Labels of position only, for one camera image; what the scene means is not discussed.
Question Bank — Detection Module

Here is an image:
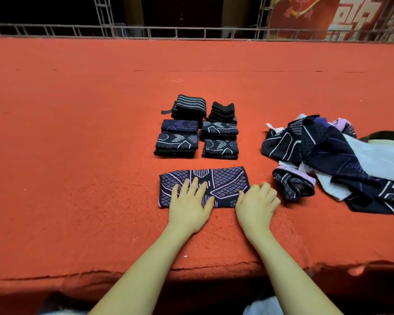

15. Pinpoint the person's right forearm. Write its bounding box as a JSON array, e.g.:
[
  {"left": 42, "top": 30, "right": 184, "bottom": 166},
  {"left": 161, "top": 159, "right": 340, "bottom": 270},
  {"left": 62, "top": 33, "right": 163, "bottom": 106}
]
[{"left": 246, "top": 229, "right": 342, "bottom": 315}]

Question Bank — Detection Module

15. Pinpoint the grey metal railing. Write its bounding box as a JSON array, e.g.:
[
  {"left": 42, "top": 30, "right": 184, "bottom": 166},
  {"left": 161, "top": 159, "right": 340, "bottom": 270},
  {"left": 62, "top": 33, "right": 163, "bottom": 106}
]
[{"left": 0, "top": 23, "right": 394, "bottom": 43}]

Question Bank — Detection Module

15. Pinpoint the red banner with white print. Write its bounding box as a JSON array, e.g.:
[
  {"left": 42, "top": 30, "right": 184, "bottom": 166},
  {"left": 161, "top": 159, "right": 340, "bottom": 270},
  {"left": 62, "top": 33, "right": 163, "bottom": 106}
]
[{"left": 268, "top": 0, "right": 394, "bottom": 42}]

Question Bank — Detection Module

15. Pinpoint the single black purple-lined sock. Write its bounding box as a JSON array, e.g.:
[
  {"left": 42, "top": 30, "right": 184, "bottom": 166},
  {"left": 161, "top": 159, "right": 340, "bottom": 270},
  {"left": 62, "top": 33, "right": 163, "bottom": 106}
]
[
  {"left": 159, "top": 166, "right": 250, "bottom": 209},
  {"left": 272, "top": 166, "right": 316, "bottom": 202}
]

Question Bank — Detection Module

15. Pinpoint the single black grey-striped sock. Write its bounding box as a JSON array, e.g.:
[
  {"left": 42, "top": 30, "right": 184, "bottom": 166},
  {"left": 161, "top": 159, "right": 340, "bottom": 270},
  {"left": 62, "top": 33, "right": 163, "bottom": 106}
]
[{"left": 201, "top": 121, "right": 240, "bottom": 137}]

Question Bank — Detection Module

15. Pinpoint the dark brown door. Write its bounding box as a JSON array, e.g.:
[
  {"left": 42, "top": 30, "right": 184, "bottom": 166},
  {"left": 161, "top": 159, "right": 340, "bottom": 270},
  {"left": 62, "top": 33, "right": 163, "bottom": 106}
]
[{"left": 143, "top": 0, "right": 224, "bottom": 29}]

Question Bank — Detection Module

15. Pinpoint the person's left hand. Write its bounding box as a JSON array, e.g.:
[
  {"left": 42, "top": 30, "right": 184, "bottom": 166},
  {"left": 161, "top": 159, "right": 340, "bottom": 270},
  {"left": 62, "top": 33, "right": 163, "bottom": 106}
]
[{"left": 167, "top": 178, "right": 216, "bottom": 235}]

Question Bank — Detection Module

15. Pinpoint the heap of dark patterned socks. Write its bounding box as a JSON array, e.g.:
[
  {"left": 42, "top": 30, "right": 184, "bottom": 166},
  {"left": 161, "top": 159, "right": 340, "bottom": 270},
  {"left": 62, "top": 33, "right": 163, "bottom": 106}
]
[{"left": 261, "top": 115, "right": 394, "bottom": 214}]

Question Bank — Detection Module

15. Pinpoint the single navy blue-lined sock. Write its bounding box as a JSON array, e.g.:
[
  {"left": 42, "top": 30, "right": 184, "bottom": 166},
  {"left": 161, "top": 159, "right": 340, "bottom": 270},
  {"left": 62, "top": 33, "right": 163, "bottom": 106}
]
[{"left": 161, "top": 119, "right": 200, "bottom": 134}]

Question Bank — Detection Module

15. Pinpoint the single black grey-heeled sock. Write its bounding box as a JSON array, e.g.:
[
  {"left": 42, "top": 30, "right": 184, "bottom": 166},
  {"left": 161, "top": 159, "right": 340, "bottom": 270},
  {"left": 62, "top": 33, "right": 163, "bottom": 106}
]
[{"left": 201, "top": 134, "right": 239, "bottom": 142}]

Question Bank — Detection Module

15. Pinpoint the single black white-patterned sock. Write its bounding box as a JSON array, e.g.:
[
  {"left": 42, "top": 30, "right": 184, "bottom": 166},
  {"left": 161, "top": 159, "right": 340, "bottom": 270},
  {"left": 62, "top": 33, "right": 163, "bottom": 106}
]
[
  {"left": 201, "top": 138, "right": 240, "bottom": 160},
  {"left": 155, "top": 131, "right": 200, "bottom": 151},
  {"left": 154, "top": 149, "right": 198, "bottom": 159}
]

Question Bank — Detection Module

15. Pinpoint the person's pale blue clothing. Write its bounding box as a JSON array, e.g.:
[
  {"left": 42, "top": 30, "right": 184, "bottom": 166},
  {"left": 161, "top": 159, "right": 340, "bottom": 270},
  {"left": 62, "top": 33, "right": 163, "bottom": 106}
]
[{"left": 39, "top": 297, "right": 283, "bottom": 315}]

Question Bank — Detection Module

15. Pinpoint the grey metal truss tower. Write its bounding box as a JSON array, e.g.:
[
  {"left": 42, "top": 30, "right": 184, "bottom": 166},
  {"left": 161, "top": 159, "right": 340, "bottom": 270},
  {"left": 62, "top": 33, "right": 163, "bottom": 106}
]
[
  {"left": 93, "top": 0, "right": 116, "bottom": 38},
  {"left": 255, "top": 0, "right": 273, "bottom": 40}
]

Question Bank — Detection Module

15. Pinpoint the person's left forearm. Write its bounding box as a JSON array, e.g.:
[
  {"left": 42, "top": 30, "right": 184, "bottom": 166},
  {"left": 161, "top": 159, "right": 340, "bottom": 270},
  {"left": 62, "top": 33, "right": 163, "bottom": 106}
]
[{"left": 88, "top": 226, "right": 194, "bottom": 315}]

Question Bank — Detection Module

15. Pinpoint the person's right hand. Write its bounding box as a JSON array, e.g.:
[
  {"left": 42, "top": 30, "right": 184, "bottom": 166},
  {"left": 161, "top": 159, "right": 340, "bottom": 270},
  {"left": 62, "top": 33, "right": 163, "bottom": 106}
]
[{"left": 235, "top": 182, "right": 281, "bottom": 242}]

